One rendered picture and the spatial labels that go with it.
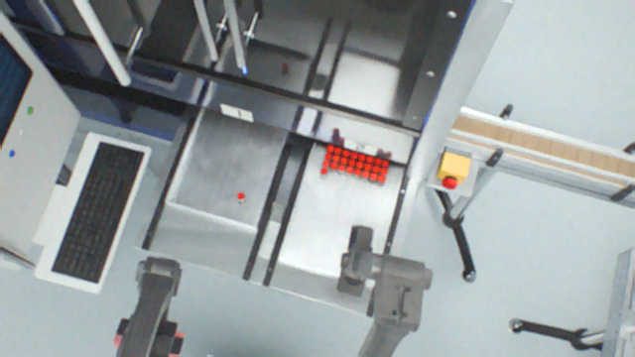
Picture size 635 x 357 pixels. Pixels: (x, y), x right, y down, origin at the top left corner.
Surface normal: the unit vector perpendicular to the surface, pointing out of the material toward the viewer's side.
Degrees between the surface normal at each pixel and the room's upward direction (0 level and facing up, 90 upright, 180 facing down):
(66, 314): 0
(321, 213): 0
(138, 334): 41
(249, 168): 0
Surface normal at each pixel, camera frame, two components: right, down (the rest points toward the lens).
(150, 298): 0.25, -0.81
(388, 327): -0.08, 0.65
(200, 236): 0.01, -0.31
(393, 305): 0.18, -0.43
